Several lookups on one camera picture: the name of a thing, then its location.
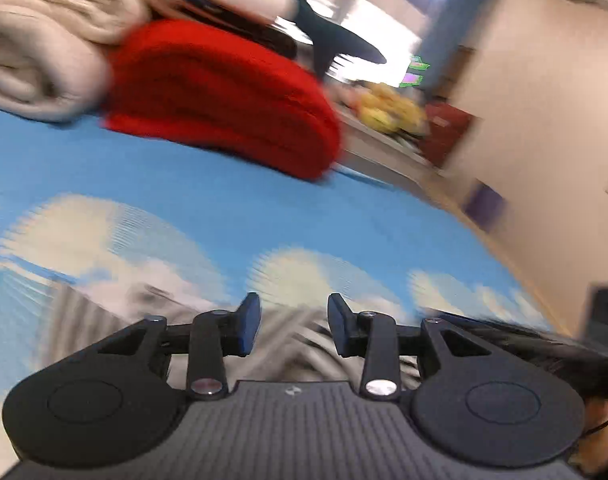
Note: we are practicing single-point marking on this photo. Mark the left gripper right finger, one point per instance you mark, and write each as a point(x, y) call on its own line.
point(469, 398)

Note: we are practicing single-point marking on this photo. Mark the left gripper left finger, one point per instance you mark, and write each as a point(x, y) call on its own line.
point(125, 394)

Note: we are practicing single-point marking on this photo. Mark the black white striped garment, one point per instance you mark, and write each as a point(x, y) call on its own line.
point(292, 344)

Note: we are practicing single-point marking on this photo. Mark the purple box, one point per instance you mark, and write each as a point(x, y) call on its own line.
point(484, 206)

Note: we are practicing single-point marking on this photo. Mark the blue white patterned bed sheet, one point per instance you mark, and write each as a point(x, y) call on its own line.
point(108, 212)

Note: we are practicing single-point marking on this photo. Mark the dark red plush cushion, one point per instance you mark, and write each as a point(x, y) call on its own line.
point(447, 127)

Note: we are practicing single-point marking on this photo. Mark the yellow plush toys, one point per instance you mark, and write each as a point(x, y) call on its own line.
point(385, 110)

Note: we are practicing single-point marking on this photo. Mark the red folded blanket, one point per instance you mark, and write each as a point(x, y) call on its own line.
point(197, 85)

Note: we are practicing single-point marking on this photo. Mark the dark teal shark plush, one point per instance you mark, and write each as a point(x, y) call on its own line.
point(330, 40)

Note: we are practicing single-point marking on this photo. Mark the beige folded blanket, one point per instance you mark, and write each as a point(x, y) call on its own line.
point(52, 64)

